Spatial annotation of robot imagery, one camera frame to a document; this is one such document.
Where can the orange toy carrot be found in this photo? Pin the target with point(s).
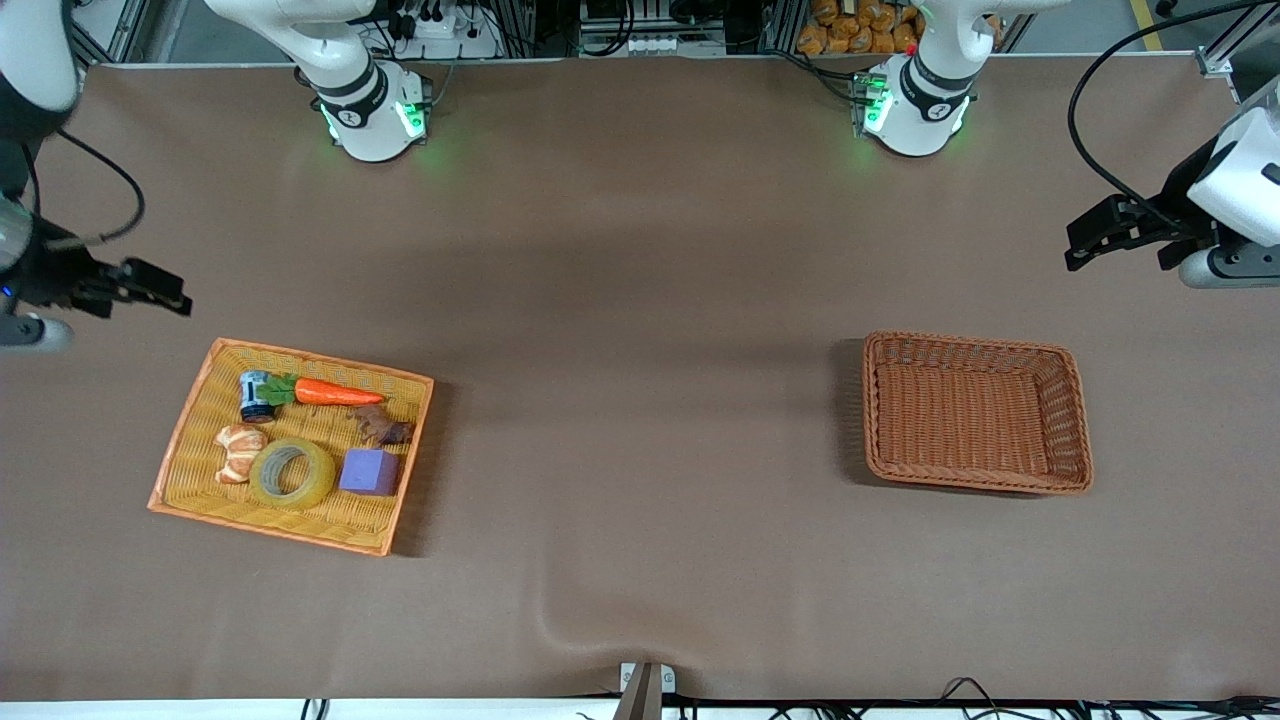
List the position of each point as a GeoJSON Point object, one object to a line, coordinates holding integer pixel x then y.
{"type": "Point", "coordinates": [330, 392]}

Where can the metal table edge bracket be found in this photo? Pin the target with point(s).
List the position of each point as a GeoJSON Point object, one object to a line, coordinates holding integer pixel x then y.
{"type": "Point", "coordinates": [645, 695]}

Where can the yellow tape roll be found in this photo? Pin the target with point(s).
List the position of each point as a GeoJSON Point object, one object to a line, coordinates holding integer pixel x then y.
{"type": "Point", "coordinates": [325, 480]}

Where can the long white socket strip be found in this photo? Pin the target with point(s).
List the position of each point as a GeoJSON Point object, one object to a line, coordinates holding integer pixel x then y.
{"type": "Point", "coordinates": [650, 45]}

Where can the small blue white can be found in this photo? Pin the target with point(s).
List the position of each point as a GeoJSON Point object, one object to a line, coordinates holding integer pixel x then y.
{"type": "Point", "coordinates": [254, 396]}

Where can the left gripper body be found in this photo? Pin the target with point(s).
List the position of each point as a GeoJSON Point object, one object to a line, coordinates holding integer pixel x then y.
{"type": "Point", "coordinates": [1178, 207]}

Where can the brown wicker basket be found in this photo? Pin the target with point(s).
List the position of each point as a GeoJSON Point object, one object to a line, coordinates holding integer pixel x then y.
{"type": "Point", "coordinates": [960, 420]}

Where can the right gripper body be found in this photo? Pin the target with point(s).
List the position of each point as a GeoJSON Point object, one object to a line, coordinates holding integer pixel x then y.
{"type": "Point", "coordinates": [48, 276]}

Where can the white power strip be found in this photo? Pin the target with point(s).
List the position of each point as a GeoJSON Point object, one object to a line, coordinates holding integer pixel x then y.
{"type": "Point", "coordinates": [450, 40]}

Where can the orange wicker tray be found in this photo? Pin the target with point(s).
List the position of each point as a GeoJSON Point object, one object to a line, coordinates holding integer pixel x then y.
{"type": "Point", "coordinates": [300, 522]}

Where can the small brown toy piece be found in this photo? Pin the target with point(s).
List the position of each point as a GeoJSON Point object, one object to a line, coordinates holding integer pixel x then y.
{"type": "Point", "coordinates": [385, 430]}

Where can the purple cube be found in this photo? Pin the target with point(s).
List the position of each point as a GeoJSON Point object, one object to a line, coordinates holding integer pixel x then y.
{"type": "Point", "coordinates": [368, 472]}

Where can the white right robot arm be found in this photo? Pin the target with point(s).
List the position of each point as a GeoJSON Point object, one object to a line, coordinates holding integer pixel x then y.
{"type": "Point", "coordinates": [370, 130]}

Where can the aluminium frame profile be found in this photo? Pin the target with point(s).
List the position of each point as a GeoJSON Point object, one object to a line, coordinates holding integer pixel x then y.
{"type": "Point", "coordinates": [115, 35]}
{"type": "Point", "coordinates": [1215, 63]}

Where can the toy croissant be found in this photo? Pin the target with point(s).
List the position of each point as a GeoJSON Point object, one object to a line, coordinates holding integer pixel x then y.
{"type": "Point", "coordinates": [240, 455]}

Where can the orange snack bags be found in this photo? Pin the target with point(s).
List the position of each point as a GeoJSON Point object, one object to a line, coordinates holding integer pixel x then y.
{"type": "Point", "coordinates": [860, 30]}

